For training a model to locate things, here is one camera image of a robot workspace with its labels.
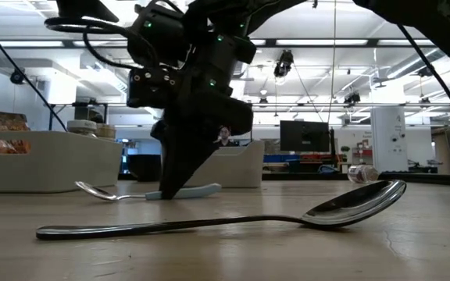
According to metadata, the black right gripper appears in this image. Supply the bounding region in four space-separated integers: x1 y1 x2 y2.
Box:
150 33 256 200

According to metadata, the silver spoon teal handle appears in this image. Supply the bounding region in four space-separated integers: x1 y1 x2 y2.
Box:
74 180 223 202

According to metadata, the seasoning jar gold lid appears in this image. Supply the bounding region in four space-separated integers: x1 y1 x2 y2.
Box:
95 123 116 140

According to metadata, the pale grey plastic bin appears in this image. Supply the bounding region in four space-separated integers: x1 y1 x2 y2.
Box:
185 140 265 189

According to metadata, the grey bin with handle cutout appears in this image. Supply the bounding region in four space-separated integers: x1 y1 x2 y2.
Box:
0 130 123 194

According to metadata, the dark metal spoon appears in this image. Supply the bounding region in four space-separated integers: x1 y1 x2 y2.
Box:
35 179 408 241

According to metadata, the small clear glass jar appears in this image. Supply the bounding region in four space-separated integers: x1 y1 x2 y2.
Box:
347 164 380 185

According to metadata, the red bowl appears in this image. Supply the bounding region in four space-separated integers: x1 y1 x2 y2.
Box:
126 154 163 183

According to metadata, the person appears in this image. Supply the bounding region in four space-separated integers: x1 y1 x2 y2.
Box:
213 125 240 148

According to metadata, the black monitor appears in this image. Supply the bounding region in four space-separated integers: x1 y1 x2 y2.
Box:
279 119 330 153

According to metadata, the black light bar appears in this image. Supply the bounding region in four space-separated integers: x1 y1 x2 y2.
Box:
0 37 417 49

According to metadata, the white pillar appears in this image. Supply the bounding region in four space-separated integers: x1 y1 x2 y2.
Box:
370 105 409 173

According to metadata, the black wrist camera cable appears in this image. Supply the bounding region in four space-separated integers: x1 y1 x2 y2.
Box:
44 16 159 71

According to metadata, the black hanging camera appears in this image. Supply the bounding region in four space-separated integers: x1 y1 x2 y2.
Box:
418 64 437 78
9 66 27 85
343 91 362 106
273 49 295 78

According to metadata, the background black frame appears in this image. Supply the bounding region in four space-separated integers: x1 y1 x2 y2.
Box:
45 101 450 138

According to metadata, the thin hanging cable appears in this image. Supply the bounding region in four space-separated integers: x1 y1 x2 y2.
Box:
327 0 338 124

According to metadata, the black aluminium frame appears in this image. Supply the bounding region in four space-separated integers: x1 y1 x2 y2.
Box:
117 171 450 187

